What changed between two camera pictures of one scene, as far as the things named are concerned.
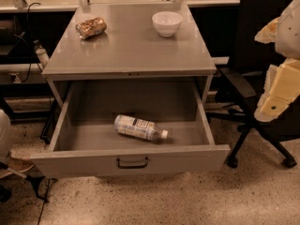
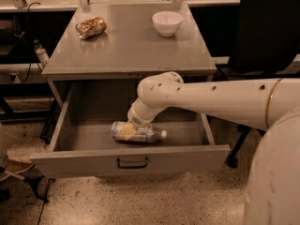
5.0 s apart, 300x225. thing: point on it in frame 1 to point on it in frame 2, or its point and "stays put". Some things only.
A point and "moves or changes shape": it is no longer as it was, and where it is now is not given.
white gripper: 290,32 to 136,120
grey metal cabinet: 135,41 stays put
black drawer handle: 131,166 stays put
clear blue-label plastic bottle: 131,125 moves or changes shape
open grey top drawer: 130,127 stays put
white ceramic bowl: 167,22 stays put
